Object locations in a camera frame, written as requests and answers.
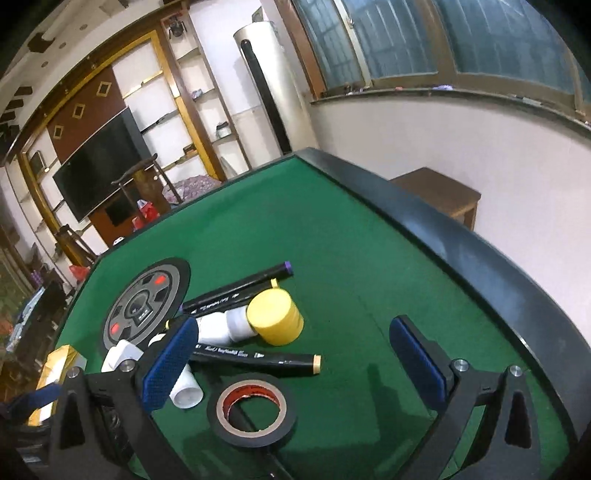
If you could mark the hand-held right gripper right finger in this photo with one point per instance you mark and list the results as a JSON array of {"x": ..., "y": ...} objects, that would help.
[{"x": 418, "y": 364}]

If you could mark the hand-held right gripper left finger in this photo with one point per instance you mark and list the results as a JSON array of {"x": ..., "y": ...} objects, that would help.
[{"x": 168, "y": 364}]

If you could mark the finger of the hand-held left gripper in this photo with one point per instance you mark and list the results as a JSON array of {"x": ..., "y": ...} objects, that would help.
[{"x": 37, "y": 396}]

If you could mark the white plastic bottle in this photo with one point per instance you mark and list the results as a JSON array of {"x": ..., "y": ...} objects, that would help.
[{"x": 187, "y": 391}]

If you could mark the white labelled bottle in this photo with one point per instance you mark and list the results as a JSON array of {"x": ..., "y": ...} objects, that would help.
[{"x": 221, "y": 325}]

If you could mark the black marker beige caps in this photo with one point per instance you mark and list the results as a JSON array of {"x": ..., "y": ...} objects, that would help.
[{"x": 258, "y": 356}]

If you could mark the black marker purple caps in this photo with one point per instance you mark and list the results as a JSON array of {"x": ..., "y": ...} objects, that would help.
[{"x": 235, "y": 288}]

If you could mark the yellow round jar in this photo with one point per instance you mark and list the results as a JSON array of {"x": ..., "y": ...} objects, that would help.
[{"x": 274, "y": 318}]

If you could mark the black marker yellow caps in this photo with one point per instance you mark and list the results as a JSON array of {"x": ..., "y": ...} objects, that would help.
[{"x": 275, "y": 282}]

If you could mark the yellow and white box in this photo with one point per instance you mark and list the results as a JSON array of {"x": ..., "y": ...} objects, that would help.
[{"x": 57, "y": 362}]

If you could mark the round grey table control panel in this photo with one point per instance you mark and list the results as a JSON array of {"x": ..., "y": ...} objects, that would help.
[{"x": 138, "y": 304}]

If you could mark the black tape roll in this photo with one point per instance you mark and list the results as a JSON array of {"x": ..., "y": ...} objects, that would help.
[{"x": 217, "y": 417}]

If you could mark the red bag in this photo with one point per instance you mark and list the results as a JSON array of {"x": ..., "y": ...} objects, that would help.
[{"x": 145, "y": 214}]

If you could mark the wooden folding rack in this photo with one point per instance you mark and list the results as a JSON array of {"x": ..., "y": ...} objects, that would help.
[{"x": 74, "y": 244}]

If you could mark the brown wooden side table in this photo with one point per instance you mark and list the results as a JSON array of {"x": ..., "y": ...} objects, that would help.
[{"x": 438, "y": 189}]

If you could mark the patterned purple cushion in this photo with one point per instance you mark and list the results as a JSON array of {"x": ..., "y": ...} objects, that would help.
[{"x": 196, "y": 187}]

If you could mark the dark wooden chair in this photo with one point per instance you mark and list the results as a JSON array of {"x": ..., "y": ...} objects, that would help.
[{"x": 150, "y": 177}]

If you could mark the black flat television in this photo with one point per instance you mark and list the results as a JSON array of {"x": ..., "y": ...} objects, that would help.
[{"x": 99, "y": 161}]

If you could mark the white tower air conditioner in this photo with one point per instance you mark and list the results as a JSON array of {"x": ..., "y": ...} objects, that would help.
[{"x": 277, "y": 83}]

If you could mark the wooden framed window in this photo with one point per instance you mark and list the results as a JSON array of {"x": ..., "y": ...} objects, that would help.
[{"x": 415, "y": 41}]

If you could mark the gold framed wall shelf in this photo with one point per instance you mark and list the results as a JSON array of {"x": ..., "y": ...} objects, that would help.
[{"x": 207, "y": 97}]

